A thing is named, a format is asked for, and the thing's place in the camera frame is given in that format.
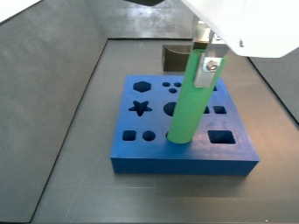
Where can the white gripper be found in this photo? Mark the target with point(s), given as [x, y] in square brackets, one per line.
[260, 28]

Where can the green oval cylinder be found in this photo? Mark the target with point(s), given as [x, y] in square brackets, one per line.
[193, 101]

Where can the black curved fixture cradle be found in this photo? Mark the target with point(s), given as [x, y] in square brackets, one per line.
[176, 57]

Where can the blue foam shape-hole block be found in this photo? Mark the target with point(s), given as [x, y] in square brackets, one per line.
[221, 149]

